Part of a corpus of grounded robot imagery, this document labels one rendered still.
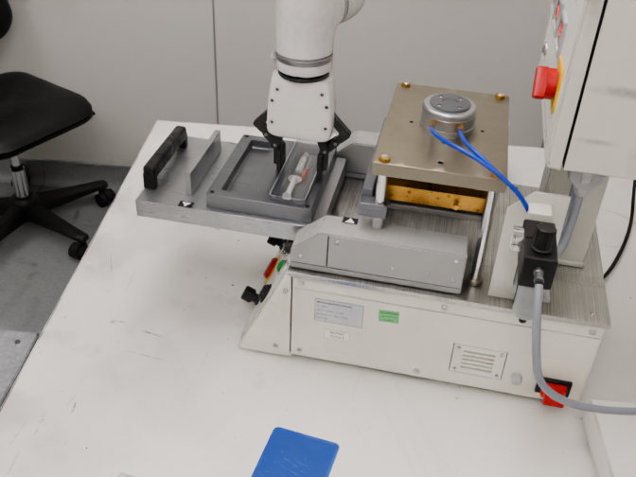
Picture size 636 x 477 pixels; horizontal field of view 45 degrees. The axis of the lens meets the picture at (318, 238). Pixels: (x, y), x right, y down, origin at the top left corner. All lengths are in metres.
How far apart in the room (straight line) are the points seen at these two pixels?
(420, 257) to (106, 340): 0.54
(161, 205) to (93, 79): 1.76
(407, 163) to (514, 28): 1.71
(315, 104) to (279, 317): 0.33
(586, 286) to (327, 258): 0.38
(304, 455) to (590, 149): 0.56
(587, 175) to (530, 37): 1.73
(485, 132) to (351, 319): 0.34
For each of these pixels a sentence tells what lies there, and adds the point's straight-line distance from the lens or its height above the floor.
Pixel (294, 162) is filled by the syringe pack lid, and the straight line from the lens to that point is 1.23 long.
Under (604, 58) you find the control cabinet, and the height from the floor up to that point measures 1.30.
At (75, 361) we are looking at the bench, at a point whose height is 0.75.
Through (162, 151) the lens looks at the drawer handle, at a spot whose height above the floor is 1.01.
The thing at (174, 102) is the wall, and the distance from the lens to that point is 2.88.
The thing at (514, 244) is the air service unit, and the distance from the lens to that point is 0.98.
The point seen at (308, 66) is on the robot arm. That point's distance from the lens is 1.10.
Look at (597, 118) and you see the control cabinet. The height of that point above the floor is 1.23.
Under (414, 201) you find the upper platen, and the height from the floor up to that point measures 1.04.
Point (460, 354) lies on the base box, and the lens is 1.17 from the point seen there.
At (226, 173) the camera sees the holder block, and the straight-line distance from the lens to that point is 1.22.
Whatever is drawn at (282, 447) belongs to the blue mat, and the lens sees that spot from 1.12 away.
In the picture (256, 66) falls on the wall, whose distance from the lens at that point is 2.76.
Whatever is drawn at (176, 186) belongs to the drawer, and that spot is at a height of 0.97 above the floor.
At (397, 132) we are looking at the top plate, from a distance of 1.11.
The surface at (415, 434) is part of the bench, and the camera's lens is 1.15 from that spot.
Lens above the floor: 1.62
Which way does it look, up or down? 36 degrees down
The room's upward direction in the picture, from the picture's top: 3 degrees clockwise
